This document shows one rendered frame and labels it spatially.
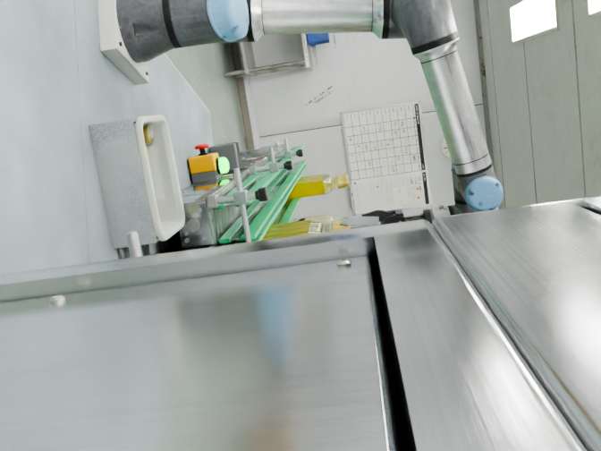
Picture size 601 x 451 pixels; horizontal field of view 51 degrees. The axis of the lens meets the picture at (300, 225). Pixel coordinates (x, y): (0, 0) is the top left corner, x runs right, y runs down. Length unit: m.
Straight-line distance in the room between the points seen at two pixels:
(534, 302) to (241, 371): 0.12
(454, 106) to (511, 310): 1.08
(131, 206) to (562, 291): 0.95
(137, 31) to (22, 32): 0.35
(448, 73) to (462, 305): 1.07
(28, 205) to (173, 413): 0.72
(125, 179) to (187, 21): 0.34
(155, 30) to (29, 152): 0.45
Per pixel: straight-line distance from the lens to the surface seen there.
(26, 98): 0.99
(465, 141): 1.33
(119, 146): 1.14
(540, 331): 0.23
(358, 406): 0.21
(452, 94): 1.31
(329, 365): 0.24
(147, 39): 1.31
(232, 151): 1.98
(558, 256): 0.32
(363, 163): 7.27
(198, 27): 1.29
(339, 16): 1.41
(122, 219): 1.16
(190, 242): 1.33
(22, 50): 1.01
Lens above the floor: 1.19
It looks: 6 degrees down
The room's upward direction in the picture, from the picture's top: 82 degrees clockwise
